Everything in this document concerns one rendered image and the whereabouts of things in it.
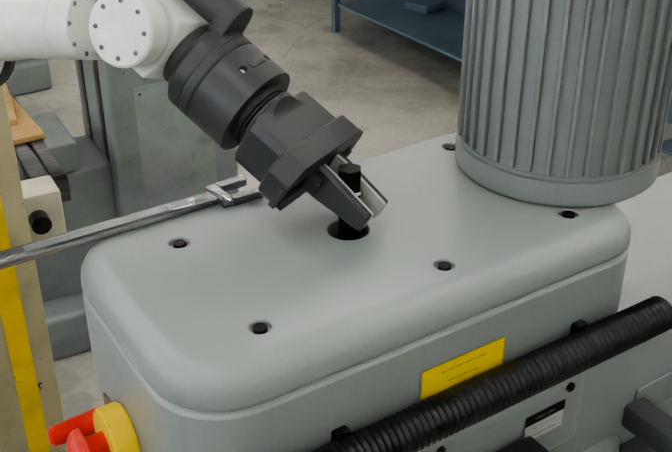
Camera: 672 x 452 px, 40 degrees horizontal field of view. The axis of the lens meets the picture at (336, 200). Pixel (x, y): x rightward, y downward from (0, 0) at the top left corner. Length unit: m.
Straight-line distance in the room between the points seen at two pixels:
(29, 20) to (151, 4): 0.15
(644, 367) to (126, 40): 0.63
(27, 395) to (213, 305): 2.26
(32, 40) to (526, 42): 0.45
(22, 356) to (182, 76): 2.14
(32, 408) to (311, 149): 2.30
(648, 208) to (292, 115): 0.53
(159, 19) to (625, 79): 0.40
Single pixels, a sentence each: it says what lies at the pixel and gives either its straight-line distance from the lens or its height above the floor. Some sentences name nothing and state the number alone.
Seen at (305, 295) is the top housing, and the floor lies 1.89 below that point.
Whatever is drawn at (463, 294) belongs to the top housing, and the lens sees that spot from 0.75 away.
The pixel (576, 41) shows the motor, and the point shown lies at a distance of 0.82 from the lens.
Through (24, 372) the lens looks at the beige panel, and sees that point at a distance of 2.91.
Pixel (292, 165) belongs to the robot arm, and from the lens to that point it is 0.76.
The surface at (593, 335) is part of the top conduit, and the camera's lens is 0.86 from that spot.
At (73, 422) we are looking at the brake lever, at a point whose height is 1.71.
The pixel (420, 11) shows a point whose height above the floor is 0.24.
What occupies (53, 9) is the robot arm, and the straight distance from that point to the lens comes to 0.90.
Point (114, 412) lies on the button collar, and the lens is 0.79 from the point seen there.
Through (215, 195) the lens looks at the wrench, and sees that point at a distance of 0.87.
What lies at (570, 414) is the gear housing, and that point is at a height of 1.68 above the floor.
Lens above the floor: 2.30
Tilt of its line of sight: 28 degrees down
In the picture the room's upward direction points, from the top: straight up
